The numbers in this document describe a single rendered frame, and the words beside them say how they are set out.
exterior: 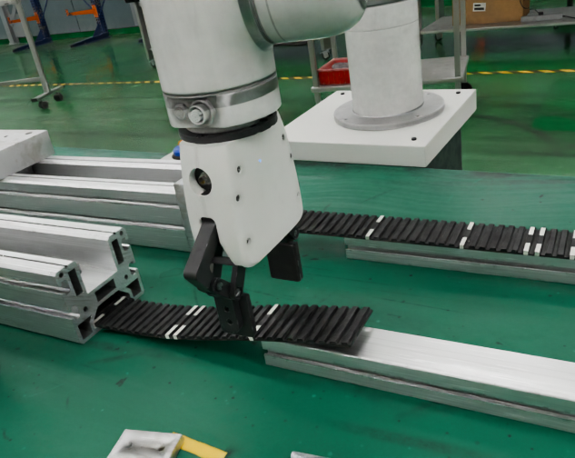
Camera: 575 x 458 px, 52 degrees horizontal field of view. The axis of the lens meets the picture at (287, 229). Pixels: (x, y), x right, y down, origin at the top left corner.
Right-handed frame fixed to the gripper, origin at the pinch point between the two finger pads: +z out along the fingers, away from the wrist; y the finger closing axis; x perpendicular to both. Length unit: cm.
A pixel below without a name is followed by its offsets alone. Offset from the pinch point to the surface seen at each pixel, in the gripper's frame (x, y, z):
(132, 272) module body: 20.4, 4.7, 3.6
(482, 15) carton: 77, 490, 55
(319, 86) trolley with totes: 135, 290, 57
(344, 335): -7.9, -1.1, 2.1
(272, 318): -0.2, 0.4, 3.0
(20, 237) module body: 34.2, 2.3, -0.7
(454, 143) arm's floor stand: -1, 65, 10
